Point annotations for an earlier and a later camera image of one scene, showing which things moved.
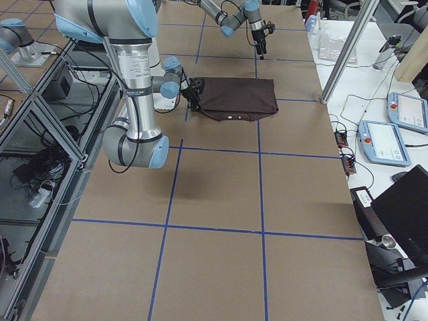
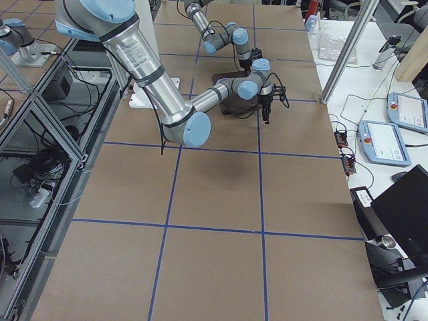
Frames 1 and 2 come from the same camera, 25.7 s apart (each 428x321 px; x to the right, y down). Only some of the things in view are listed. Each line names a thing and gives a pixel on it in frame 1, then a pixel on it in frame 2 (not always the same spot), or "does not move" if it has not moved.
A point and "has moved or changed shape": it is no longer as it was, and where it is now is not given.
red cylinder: x=312 y=9 does not move
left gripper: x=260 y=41 → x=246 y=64
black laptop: x=403 y=209 does not move
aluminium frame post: x=370 y=6 does not move
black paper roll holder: x=397 y=277 does not move
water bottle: x=386 y=52 does not move
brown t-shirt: x=235 y=99 has moved or changed shape
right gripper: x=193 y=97 → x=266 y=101
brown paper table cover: x=249 y=220 does not move
